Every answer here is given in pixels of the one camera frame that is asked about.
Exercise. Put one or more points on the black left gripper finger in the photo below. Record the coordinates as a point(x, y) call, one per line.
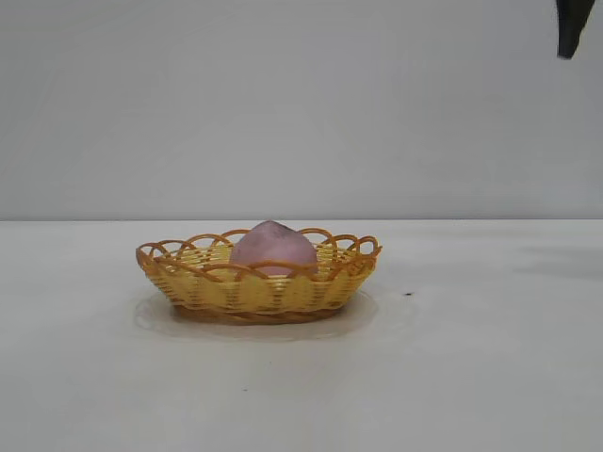
point(570, 28)

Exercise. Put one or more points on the pink round bun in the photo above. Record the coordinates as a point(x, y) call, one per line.
point(273, 249)

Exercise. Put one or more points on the yellow woven basket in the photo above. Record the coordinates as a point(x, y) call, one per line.
point(264, 294)

